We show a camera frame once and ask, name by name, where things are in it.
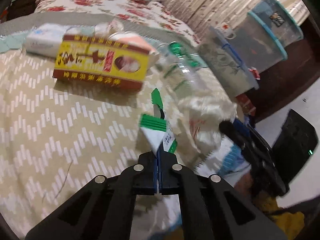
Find small red box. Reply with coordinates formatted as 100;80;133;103
249;67;260;80

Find red gift boxes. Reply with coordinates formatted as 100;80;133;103
236;93;256;116

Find red white snack wrapper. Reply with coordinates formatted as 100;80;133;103
178;93;237;154

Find person's right hand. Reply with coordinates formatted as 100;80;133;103
234;172;261;205

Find clear plastic bottle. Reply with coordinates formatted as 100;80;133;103
157;42;220;113

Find green white wrapper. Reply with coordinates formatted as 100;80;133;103
139;88;177;155

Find chevron patterned bed blanket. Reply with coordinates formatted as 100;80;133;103
0;12;251;238

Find top teal-lid storage bin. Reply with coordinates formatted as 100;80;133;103
252;0;304;47

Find yellow red cardboard box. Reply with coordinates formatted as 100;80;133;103
53;32;159;90

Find floral bed quilt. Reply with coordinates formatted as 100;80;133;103
35;0;200;47

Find teal-lid storage bin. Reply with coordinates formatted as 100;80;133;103
230;11;287;73
252;0;304;47

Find lower storage bin blue handle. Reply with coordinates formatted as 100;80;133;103
198;27;259;98

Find middle teal-lid storage bin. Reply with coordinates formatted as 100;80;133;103
230;11;287;73

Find white enamel mug red star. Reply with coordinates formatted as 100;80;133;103
216;22;236;40

